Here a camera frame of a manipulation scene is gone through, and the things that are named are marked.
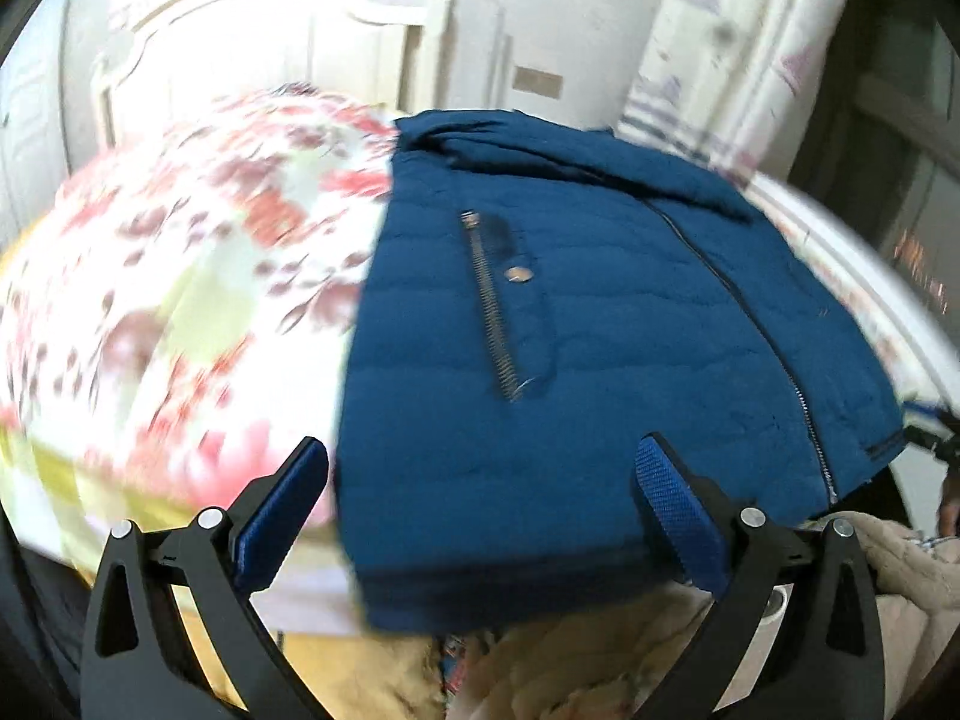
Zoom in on brown wall socket panel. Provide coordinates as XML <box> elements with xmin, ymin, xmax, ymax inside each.
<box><xmin>511</xmin><ymin>64</ymin><xmax>565</xmax><ymax>99</ymax></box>

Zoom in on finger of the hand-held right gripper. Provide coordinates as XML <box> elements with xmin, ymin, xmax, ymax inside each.
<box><xmin>904</xmin><ymin>399</ymin><xmax>960</xmax><ymax>470</ymax></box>

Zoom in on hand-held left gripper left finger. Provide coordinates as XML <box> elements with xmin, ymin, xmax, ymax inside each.
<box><xmin>79</xmin><ymin>435</ymin><xmax>331</xmax><ymax>720</ymax></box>

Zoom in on dark window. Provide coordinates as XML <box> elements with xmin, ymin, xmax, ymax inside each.
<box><xmin>784</xmin><ymin>0</ymin><xmax>960</xmax><ymax>323</ymax></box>

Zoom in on navy blue puffer jacket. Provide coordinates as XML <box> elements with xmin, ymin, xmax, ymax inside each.
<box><xmin>332</xmin><ymin>108</ymin><xmax>910</xmax><ymax>635</ymax></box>

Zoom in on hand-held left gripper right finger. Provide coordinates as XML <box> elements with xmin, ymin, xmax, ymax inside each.
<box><xmin>634</xmin><ymin>431</ymin><xmax>890</xmax><ymax>720</ymax></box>

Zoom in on yellow floral bed sheet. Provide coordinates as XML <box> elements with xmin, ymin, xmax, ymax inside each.
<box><xmin>180</xmin><ymin>600</ymin><xmax>447</xmax><ymax>720</ymax></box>

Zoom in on beige fleece clothing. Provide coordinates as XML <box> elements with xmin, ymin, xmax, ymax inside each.
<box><xmin>420</xmin><ymin>511</ymin><xmax>960</xmax><ymax>720</ymax></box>

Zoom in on sailboat print curtain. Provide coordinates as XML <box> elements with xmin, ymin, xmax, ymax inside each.
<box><xmin>619</xmin><ymin>0</ymin><xmax>863</xmax><ymax>185</ymax></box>

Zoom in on white wardrobe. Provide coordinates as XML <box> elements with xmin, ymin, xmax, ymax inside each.
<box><xmin>0</xmin><ymin>30</ymin><xmax>76</xmax><ymax>248</ymax></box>

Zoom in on white pole lamp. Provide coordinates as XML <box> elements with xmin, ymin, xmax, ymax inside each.
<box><xmin>489</xmin><ymin>4</ymin><xmax>520</xmax><ymax>115</ymax></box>

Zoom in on floral bed quilt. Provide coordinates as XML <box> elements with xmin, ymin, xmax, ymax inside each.
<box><xmin>0</xmin><ymin>84</ymin><xmax>402</xmax><ymax>620</ymax></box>

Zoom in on white bed headboard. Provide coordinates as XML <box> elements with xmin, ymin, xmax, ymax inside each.
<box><xmin>88</xmin><ymin>0</ymin><xmax>460</xmax><ymax>152</ymax></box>

